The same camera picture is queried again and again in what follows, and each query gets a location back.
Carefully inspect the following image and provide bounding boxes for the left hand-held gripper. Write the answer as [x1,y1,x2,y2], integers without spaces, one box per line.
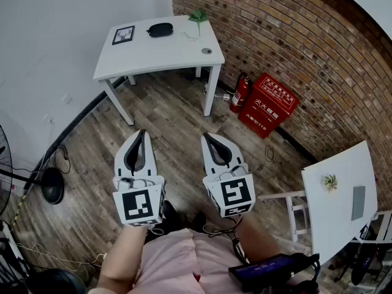
[111,129,167,228]

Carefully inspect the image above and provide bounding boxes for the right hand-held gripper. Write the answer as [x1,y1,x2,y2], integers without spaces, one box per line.
[200,132,257,219]

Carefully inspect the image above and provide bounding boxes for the black glasses case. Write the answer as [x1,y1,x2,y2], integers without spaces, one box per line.
[145,22,175,39]

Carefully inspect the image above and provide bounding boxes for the person's left forearm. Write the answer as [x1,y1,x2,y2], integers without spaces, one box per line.
[97,224,148,294]

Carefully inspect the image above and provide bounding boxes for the person's right forearm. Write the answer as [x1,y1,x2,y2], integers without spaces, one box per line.
[236,213,283,263]

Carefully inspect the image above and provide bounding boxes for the black shoe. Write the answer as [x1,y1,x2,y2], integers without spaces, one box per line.
[161,199,179,227]
[192,211,209,233]

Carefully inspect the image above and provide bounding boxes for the red fire extinguisher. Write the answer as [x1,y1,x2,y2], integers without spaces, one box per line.
[229,72,254,114]

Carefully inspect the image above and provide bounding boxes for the red fire equipment box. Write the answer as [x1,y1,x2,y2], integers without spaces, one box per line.
[238,73,300,140]

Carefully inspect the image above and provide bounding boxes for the black floor fan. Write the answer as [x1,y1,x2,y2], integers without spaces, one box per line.
[0,123,66,217]

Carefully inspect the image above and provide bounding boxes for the person's pink clothing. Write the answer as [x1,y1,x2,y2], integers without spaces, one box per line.
[127,227,257,294]

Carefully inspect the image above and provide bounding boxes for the white table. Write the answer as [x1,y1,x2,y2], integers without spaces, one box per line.
[301,140,379,266]
[92,15,226,126]

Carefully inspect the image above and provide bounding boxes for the small potted plant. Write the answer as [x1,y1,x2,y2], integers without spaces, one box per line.
[321,173,339,194]

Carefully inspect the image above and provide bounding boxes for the black device with blue screen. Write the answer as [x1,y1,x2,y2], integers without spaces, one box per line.
[228,253,322,293]

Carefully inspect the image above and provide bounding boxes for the black framed deer picture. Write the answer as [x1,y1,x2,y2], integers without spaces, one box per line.
[111,25,136,46]

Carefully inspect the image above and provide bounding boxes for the green artificial leaf sprig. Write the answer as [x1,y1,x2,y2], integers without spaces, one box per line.
[187,9,210,37]

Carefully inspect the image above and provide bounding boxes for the grey flat pad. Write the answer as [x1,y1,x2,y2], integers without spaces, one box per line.
[351,186,367,222]

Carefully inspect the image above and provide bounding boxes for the black metal rack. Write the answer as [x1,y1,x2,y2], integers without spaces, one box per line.
[0,219,31,294]

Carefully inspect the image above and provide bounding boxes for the black office chair base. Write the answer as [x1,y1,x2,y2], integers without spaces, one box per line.
[328,243,385,286]

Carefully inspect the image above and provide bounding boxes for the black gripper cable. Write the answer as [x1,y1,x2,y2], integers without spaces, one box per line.
[203,216,251,265]

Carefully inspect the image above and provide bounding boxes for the white chair frame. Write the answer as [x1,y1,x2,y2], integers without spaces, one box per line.
[257,189,312,244]

